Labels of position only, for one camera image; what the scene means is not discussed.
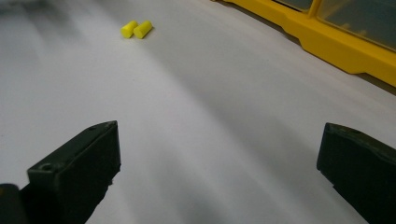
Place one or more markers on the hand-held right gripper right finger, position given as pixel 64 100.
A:
pixel 364 168

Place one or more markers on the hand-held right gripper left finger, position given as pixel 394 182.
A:
pixel 77 174

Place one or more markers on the yellow black organizer box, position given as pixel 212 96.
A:
pixel 342 53

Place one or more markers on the yellow foam earplug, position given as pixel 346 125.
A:
pixel 128 29
pixel 143 29

